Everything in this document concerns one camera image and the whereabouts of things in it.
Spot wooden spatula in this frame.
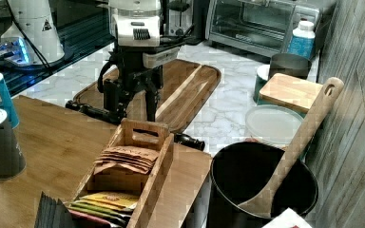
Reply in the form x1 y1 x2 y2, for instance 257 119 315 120
239 77 344 218

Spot brown tea bag packets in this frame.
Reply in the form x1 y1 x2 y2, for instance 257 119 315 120
93 146 160 175

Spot blue white plastic bottle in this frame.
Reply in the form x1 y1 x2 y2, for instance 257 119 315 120
287 21 316 59

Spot teal container with white lid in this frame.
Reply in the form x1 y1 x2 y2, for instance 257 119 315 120
253 65 270 103

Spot silver toaster oven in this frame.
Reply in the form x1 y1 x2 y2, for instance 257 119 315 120
205 0 337 57

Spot black utensil bucket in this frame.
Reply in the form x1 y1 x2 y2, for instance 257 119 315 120
206 142 318 228

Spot large dark wooden cutting board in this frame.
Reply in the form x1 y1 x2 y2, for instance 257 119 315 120
72 59 221 133

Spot small light wooden cutting board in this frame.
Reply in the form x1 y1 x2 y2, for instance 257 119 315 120
259 73 322 113

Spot black slate coaster stack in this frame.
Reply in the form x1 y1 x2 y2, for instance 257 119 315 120
34 192 77 228

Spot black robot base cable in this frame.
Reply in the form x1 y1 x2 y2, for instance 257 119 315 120
3 0 53 73

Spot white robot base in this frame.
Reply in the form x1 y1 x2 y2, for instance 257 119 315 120
0 0 67 67

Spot dark metal cup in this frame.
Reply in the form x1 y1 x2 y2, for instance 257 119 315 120
268 53 312 80

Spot yellow green tea bag packets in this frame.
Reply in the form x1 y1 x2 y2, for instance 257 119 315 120
67 191 139 228

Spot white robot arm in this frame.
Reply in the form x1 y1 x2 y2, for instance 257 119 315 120
97 0 163 124

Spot wooden tea caddy box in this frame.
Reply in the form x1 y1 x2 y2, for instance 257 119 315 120
72 119 174 228

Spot dark grey cylindrical can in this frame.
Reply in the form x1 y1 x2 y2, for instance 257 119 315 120
0 108 26 180

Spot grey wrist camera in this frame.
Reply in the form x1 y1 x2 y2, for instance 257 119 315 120
143 47 180 68

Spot bamboo drawer cabinet top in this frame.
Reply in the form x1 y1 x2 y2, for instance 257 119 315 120
0 96 211 228

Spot white paper corner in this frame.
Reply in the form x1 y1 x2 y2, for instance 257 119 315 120
261 208 313 228

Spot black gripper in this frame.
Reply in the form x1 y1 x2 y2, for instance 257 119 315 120
104 46 163 124

